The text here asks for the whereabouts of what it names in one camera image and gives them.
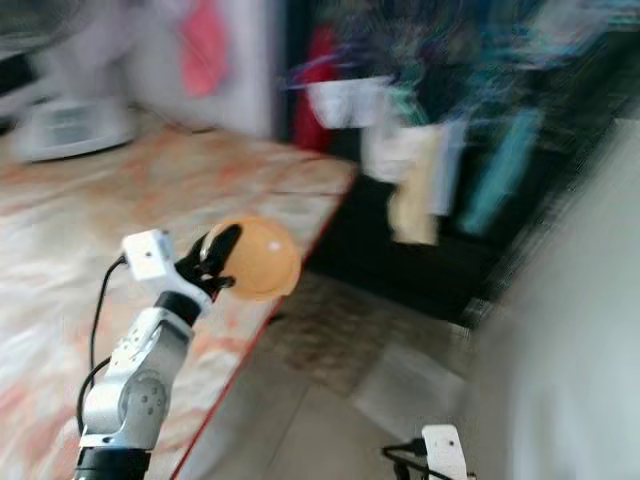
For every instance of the brown floor mat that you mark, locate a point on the brown floor mat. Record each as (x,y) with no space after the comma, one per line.
(350,335)

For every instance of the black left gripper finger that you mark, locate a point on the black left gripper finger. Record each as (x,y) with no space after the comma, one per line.
(225,245)
(223,285)

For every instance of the white desk fan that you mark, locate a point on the white desk fan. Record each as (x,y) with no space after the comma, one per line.
(75,130)

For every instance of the orange plastic ball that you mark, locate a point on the orange plastic ball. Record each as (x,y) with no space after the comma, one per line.
(265,258)

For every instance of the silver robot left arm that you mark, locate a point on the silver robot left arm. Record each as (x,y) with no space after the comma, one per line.
(135,400)

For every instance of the white box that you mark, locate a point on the white box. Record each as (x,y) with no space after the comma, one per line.
(350,102)

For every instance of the orange white marbled table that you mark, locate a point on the orange white marbled table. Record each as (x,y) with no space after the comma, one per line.
(80,250)

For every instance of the beige packet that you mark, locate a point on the beige packet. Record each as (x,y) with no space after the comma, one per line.
(415,200)

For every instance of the teal packet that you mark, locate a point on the teal packet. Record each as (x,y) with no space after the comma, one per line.
(500,175)

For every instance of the white packet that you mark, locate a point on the white packet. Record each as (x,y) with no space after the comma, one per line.
(382,152)

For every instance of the pink hanging cloth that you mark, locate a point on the pink hanging cloth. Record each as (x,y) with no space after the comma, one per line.
(205,50)

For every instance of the red tall item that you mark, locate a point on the red tall item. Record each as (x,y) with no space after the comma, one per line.
(318,95)

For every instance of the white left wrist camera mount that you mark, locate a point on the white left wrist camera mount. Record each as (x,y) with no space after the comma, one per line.
(150,255)

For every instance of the dark shelf unit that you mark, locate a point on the dark shelf unit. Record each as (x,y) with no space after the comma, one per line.
(380,275)

